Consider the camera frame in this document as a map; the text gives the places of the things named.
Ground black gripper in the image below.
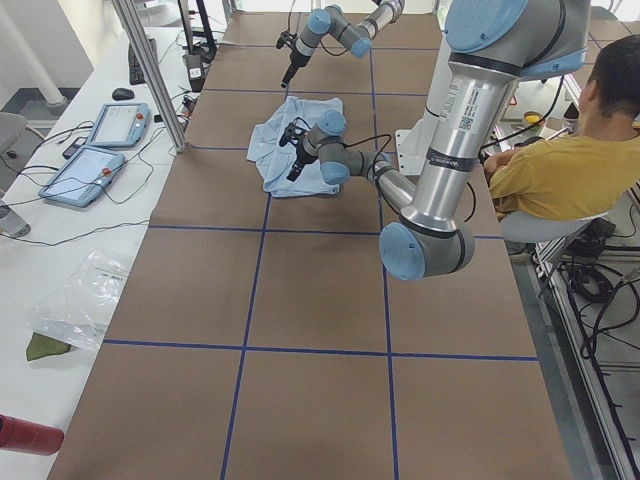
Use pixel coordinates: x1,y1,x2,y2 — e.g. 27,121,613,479
286,145,316,182
280,49,309,88

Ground light blue button-up shirt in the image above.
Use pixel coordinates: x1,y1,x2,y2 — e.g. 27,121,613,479
247,96,343,198

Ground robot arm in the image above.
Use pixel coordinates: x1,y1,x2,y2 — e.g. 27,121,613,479
279,1,590,280
276,0,405,88

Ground black keyboard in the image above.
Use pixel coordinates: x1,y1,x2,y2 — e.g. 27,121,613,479
128,37,157,85

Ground black computer mouse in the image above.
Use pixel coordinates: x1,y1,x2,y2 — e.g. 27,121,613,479
112,87,135,101

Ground upper blue teach pendant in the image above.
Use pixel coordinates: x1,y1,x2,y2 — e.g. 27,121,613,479
86,103,150,149

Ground blue teach pendant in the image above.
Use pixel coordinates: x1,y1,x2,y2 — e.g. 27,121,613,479
38,146,125,208
86,103,150,149

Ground lower blue teach pendant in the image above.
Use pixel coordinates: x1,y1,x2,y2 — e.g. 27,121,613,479
38,146,125,208

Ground clear plastic bag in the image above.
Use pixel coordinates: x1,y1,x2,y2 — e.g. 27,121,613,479
30,249,134,351

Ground person in yellow shirt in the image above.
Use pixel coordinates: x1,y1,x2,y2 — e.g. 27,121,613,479
483,35,639,221

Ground green cloth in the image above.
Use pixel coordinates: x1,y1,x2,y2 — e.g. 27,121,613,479
25,332,72,362

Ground red bottle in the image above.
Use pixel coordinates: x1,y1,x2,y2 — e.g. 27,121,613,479
1,415,64,456

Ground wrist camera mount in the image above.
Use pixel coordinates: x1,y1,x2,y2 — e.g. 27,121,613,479
276,30,298,51
278,121,308,147

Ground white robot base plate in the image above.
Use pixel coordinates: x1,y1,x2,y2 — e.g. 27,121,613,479
395,128,429,176

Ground grey aluminium frame post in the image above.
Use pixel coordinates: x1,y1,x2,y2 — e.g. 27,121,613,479
113,0,187,153

